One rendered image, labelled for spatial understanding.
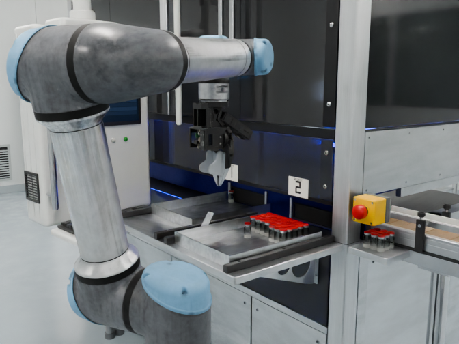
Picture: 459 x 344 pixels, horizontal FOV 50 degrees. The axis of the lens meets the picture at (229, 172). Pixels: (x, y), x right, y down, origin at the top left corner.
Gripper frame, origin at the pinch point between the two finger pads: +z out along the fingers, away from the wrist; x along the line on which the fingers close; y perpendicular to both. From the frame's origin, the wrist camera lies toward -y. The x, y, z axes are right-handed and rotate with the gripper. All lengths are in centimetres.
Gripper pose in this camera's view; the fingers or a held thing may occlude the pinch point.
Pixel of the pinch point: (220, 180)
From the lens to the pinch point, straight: 124.7
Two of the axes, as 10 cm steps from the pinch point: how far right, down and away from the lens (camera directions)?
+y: -7.8, 1.1, -6.1
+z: 0.0, 9.8, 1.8
